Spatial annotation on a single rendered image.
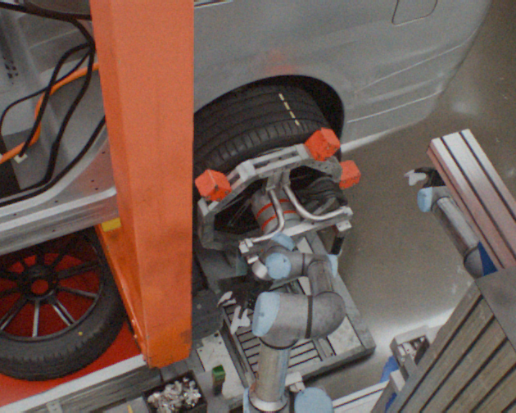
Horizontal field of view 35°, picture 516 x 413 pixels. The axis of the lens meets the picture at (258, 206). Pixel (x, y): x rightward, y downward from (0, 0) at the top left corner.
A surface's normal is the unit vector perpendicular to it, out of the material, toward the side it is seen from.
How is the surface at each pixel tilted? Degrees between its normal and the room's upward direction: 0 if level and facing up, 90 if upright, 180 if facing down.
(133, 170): 90
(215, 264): 0
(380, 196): 0
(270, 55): 90
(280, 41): 90
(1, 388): 0
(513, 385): 90
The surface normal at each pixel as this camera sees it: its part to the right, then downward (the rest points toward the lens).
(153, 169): 0.40, 0.79
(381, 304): 0.07, -0.52
